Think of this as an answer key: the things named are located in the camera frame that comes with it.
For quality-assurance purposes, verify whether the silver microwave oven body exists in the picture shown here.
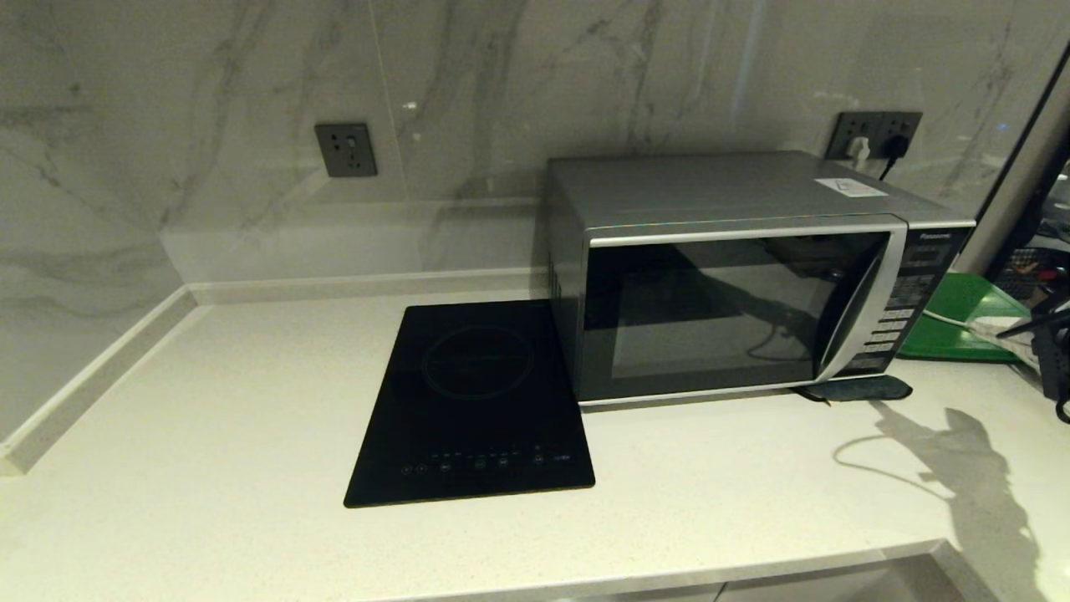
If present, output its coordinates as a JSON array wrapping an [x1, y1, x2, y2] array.
[[545, 151, 977, 407]]

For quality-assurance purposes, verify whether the green cutting board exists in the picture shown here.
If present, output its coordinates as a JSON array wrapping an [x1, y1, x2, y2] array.
[[899, 273, 1034, 362]]

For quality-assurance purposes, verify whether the black mesh basket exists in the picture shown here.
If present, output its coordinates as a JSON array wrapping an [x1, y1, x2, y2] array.
[[993, 248, 1046, 302]]

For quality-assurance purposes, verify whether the dark cloth pad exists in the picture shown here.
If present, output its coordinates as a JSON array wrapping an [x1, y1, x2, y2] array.
[[797, 375, 914, 405]]

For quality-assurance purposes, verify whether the white sticker label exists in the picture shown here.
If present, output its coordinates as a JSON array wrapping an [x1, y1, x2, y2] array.
[[815, 178, 889, 199]]

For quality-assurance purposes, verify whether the black induction cooktop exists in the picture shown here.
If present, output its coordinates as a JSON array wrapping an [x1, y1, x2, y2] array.
[[344, 299, 596, 508]]

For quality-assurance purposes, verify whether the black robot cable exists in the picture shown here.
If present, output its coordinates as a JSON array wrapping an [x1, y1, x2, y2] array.
[[995, 288, 1070, 424]]

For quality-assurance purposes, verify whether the black power plug with cable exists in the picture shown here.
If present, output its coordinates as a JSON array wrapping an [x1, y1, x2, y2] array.
[[878, 136, 910, 181]]

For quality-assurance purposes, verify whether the grey double wall socket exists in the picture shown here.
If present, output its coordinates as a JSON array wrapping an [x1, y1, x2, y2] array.
[[826, 111, 924, 162]]

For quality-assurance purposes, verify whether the grey single wall socket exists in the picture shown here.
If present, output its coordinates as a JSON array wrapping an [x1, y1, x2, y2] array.
[[315, 123, 379, 178]]

